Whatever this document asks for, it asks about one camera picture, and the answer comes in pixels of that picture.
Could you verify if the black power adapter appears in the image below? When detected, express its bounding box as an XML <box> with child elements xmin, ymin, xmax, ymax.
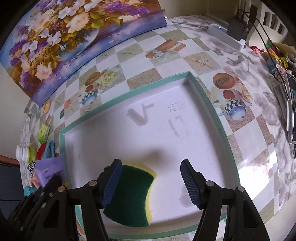
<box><xmin>227</xmin><ymin>18</ymin><xmax>247</xmax><ymax>41</ymax></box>

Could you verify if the colourful tape roll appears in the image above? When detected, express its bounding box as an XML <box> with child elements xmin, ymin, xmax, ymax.
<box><xmin>266</xmin><ymin>57</ymin><xmax>279</xmax><ymax>75</ymax></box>

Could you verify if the red tape ring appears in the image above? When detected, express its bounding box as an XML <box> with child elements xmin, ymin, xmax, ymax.
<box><xmin>36</xmin><ymin>143</ymin><xmax>47</xmax><ymax>160</ymax></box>

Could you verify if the white green pill bottle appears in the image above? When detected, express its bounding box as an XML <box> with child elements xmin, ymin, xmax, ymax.
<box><xmin>16</xmin><ymin>146</ymin><xmax>37</xmax><ymax>164</ymax></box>

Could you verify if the light blue face mask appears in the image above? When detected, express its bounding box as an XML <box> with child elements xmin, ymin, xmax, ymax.
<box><xmin>42</xmin><ymin>140</ymin><xmax>55</xmax><ymax>160</ymax></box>

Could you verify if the smartphone on stand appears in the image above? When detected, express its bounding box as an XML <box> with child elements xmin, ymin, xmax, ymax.
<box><xmin>285</xmin><ymin>72</ymin><xmax>296</xmax><ymax>144</ymax></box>

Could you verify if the checkered patterned tablecloth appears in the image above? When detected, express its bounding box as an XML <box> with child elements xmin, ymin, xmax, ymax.
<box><xmin>21</xmin><ymin>16</ymin><xmax>295</xmax><ymax>240</ymax></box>

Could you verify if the purple tissue pack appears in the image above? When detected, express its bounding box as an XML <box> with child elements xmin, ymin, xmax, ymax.
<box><xmin>35</xmin><ymin>154</ymin><xmax>66</xmax><ymax>187</ymax></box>

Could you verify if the black cable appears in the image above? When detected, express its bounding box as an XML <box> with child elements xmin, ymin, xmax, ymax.
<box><xmin>240</xmin><ymin>9</ymin><xmax>292</xmax><ymax>98</ymax></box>

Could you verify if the white power strip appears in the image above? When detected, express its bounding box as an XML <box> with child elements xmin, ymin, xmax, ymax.
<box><xmin>207</xmin><ymin>23</ymin><xmax>246</xmax><ymax>51</ymax></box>

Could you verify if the green tissue pack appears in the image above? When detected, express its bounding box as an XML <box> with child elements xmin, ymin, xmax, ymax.
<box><xmin>38</xmin><ymin>123</ymin><xmax>50</xmax><ymax>144</ymax></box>

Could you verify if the green yellow scrub sponge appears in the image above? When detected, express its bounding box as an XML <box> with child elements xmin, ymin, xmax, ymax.
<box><xmin>103</xmin><ymin>165</ymin><xmax>157</xmax><ymax>227</ymax></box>

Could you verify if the floral painting canvas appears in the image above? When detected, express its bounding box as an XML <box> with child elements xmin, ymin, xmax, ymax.
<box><xmin>1</xmin><ymin>1</ymin><xmax>167</xmax><ymax>106</ymax></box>

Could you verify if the white teal-rimmed box tray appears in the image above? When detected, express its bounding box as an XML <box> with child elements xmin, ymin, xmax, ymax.
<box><xmin>59</xmin><ymin>72</ymin><xmax>240</xmax><ymax>240</ymax></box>

